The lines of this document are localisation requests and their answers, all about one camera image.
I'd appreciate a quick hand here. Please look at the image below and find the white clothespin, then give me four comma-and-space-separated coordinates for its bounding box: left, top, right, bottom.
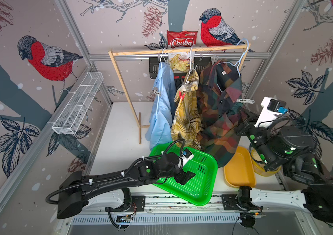
236, 99, 255, 104

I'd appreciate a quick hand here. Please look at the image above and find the green plastic mesh basket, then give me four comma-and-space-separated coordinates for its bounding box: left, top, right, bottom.
148, 142, 218, 207

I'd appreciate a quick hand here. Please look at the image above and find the dark multicolour plaid shirt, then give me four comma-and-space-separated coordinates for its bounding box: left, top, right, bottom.
197, 60, 243, 168

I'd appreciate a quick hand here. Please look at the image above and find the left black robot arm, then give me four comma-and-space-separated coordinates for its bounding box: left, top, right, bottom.
45, 139, 195, 219

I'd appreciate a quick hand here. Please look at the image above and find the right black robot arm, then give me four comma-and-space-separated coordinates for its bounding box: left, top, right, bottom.
235, 108, 333, 223

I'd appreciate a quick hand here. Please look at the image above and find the white hanger of yellow shirt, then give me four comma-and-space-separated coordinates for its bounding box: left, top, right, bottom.
184, 46, 194, 85

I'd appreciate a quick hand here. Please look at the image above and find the light blue shirt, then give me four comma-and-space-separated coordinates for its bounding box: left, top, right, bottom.
146, 62, 176, 150

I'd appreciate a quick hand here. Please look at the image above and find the yellow plaid shirt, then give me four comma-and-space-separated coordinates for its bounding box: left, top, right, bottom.
171, 70, 203, 150

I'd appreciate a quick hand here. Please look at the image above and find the yellow round bowl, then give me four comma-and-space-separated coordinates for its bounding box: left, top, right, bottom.
250, 147, 282, 177

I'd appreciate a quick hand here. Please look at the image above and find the yellow plastic tray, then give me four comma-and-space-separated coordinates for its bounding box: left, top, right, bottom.
223, 146, 256, 188

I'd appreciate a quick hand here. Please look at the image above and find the wooden clothes rack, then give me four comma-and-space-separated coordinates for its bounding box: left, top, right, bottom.
108, 42, 251, 145

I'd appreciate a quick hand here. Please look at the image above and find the red Chuba chips bag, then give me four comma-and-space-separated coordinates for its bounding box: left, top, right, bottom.
166, 30, 198, 72

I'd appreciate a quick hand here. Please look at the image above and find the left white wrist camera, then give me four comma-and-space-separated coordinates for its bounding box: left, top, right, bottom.
180, 148, 194, 161

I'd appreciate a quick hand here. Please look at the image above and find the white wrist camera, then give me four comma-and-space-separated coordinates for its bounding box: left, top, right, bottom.
254, 97, 288, 128
180, 148, 194, 161

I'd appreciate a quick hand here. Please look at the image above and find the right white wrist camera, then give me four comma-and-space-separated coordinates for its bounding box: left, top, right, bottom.
254, 97, 288, 128

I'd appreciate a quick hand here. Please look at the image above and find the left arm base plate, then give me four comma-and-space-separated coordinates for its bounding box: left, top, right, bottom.
105, 195, 146, 212

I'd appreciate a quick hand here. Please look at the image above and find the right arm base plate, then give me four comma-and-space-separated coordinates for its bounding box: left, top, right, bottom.
221, 194, 263, 212

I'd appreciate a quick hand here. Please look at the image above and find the black wall bracket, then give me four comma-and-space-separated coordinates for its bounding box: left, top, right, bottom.
148, 57, 160, 79

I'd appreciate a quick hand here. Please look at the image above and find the white wire mesh basket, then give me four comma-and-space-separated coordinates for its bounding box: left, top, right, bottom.
52, 71, 103, 135

